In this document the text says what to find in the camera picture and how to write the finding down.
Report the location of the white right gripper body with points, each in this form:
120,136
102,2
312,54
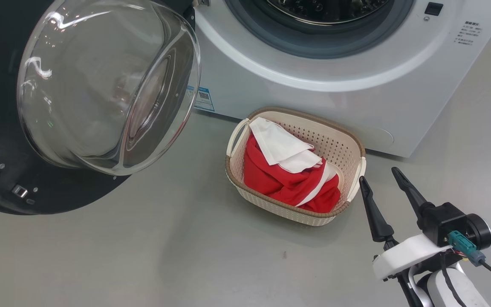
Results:
403,256

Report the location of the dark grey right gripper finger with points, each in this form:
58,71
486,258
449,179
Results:
375,217
409,189

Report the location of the red garment with white stripe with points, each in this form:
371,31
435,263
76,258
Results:
279,179

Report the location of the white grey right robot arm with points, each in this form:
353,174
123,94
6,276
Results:
463,290

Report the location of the cream perforated laundry basket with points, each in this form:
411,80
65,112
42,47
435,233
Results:
335,140

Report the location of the white front-load washing machine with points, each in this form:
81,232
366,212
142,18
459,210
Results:
313,98

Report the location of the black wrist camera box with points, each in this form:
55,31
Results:
441,219

